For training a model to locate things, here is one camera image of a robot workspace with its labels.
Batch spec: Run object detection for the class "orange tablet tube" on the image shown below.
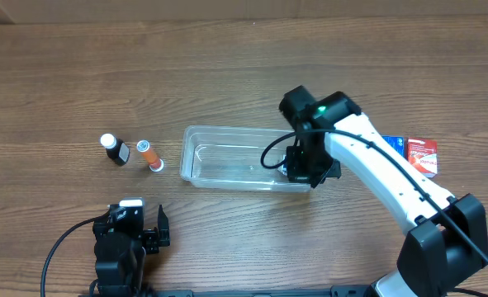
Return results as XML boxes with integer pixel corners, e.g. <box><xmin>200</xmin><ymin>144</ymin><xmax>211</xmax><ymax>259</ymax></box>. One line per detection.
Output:
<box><xmin>136</xmin><ymin>139</ymin><xmax>164</xmax><ymax>172</ymax></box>

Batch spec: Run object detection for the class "clear plastic container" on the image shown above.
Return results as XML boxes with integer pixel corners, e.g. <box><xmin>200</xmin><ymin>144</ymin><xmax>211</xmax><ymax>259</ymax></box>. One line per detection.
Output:
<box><xmin>180</xmin><ymin>125</ymin><xmax>310</xmax><ymax>192</ymax></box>

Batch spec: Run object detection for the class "red white medicine box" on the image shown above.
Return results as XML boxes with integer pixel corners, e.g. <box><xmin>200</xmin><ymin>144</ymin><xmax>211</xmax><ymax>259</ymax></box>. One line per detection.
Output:
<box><xmin>406</xmin><ymin>138</ymin><xmax>438</xmax><ymax>177</ymax></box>

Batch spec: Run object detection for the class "dark syrup bottle white cap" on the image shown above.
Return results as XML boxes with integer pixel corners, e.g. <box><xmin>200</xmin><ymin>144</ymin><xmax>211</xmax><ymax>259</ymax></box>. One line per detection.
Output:
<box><xmin>100</xmin><ymin>133</ymin><xmax>130</xmax><ymax>166</ymax></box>

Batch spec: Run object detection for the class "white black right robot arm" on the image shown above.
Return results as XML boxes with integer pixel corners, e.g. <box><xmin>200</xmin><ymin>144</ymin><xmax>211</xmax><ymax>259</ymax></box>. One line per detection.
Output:
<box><xmin>279</xmin><ymin>87</ymin><xmax>488</xmax><ymax>296</ymax></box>

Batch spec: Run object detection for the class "blue cough medicine box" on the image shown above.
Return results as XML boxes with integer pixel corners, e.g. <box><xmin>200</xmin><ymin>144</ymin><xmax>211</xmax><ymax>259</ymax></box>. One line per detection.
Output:
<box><xmin>382</xmin><ymin>135</ymin><xmax>406</xmax><ymax>157</ymax></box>

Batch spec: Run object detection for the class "white blue Hansaplast box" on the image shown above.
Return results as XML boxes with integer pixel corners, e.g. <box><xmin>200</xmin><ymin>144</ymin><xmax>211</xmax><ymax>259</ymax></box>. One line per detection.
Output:
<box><xmin>277</xmin><ymin>155</ymin><xmax>287</xmax><ymax>176</ymax></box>

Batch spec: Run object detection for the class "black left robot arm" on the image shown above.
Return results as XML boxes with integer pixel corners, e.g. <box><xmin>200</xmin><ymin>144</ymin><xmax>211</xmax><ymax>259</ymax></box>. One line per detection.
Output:
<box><xmin>92</xmin><ymin>200</ymin><xmax>170</xmax><ymax>297</ymax></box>

